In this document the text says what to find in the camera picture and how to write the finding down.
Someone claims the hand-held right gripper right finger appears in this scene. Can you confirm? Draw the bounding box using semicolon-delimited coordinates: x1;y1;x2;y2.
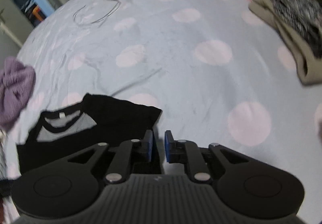
164;130;254;184

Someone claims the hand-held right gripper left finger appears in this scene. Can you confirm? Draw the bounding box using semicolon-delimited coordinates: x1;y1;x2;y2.
63;130;154;185

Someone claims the black and grey raglan shirt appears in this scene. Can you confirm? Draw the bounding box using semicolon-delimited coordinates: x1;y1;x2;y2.
16;93;163;177

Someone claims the blue polka dot bed sheet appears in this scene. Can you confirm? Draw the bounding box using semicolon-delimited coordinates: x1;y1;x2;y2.
0;0;322;224

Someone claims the purple fleece garment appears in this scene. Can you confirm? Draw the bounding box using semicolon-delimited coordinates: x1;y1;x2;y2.
0;57;36;132

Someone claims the olive striped garment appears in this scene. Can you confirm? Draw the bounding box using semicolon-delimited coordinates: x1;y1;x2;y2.
248;0;322;86

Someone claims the dark floral garment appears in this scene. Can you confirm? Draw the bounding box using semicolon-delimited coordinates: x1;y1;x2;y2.
263;0;322;59

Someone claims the thin black cable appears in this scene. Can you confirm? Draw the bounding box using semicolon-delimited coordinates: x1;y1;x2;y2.
72;0;125;26

